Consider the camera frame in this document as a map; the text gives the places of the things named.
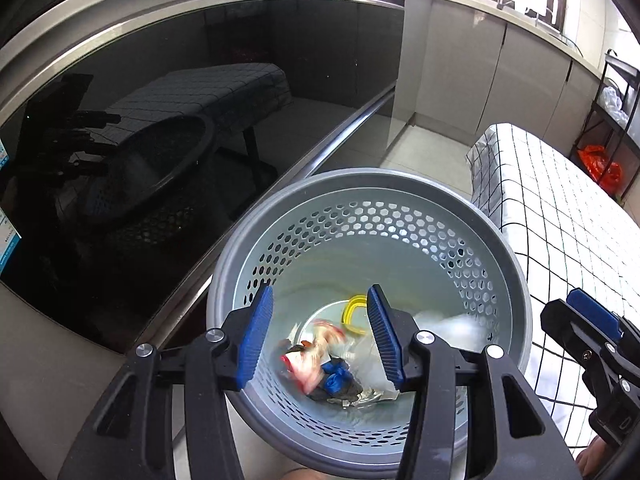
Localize white plastic bag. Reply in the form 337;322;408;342
344;311;489;403

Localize blue plastic cap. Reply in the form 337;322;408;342
321;359;352;398

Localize red patterned snack wrapper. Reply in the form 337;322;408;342
280;321;346;394

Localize yellow plastic lid ring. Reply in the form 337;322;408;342
340;294;371;337

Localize grey kitchen cabinets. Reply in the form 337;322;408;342
394;0;600;154

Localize person's hand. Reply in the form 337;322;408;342
575;436;614;479

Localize white checked tablecloth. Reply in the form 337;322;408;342
468;124;639;454

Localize red plastic bag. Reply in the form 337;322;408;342
578;144;624;195

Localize black metal shelf rack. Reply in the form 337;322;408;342
570;49;639;204

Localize grey perforated waste basket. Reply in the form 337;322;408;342
206;168;532;479

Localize clear plastic bag on shelf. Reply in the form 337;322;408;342
598;86;629;129

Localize black built-in oven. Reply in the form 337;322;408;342
1;0;405;352

